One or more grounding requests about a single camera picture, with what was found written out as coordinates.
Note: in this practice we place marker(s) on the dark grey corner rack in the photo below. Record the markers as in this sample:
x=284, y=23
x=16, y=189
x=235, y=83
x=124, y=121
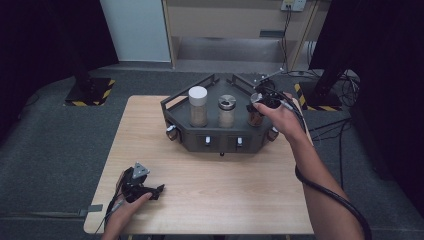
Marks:
x=213, y=136

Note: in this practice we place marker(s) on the person's left hand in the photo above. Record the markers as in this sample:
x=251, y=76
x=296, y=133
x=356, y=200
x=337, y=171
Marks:
x=121, y=215

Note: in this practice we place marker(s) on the black curtain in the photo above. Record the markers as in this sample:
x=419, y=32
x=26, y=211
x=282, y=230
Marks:
x=390, y=66
x=43, y=50

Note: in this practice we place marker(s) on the beige wooden cabinet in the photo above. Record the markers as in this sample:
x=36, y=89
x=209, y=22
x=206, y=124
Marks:
x=220, y=20

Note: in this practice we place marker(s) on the silver lid pale spice jar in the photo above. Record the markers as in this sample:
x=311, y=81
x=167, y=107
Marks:
x=227, y=113

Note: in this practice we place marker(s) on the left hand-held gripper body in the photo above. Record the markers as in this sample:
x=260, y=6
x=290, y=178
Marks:
x=136, y=188

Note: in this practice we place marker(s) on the black stand with striped base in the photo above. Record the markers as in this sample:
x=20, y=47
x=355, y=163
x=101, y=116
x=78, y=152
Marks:
x=320, y=96
x=90, y=91

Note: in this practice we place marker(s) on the white wall power socket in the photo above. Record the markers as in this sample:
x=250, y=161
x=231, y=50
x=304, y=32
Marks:
x=293, y=4

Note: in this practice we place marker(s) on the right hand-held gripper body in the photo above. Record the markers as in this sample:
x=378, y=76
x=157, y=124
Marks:
x=271, y=100

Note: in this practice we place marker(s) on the person's right hand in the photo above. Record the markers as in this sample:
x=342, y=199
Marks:
x=286, y=121

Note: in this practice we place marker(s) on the white lid spice jar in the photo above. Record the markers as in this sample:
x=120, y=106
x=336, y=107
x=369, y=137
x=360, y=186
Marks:
x=198, y=100

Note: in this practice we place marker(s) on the white panel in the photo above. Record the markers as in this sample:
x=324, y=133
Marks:
x=136, y=30

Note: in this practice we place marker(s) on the grey tape strip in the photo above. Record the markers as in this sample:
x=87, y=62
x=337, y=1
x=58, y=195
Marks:
x=91, y=209

